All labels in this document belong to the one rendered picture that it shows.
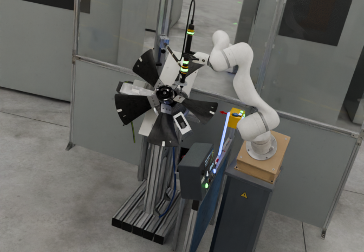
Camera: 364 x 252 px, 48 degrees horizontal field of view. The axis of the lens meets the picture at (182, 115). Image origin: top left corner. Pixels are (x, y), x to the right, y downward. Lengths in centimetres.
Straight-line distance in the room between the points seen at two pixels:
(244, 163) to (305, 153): 105
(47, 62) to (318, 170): 327
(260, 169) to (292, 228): 138
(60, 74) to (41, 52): 33
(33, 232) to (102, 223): 52
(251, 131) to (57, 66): 333
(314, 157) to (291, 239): 73
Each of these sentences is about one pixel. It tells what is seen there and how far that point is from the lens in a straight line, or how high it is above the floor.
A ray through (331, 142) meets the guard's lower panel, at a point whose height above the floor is 87.
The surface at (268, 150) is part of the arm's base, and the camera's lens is 256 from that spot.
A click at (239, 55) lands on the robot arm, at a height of 171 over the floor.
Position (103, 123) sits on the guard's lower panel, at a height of 39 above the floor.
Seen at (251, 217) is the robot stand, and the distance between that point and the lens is 269.
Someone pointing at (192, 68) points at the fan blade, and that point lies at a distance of 280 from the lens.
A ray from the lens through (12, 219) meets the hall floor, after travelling 353.
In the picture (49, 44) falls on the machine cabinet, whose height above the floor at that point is 72.
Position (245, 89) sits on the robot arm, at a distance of 214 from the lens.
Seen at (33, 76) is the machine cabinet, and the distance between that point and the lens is 529.
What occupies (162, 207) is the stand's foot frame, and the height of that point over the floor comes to 8.
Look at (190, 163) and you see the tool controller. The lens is 198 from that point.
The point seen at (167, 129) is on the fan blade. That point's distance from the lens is 273.
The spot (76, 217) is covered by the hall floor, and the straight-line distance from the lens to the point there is 351.
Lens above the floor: 230
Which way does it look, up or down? 26 degrees down
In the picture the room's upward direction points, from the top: 10 degrees clockwise
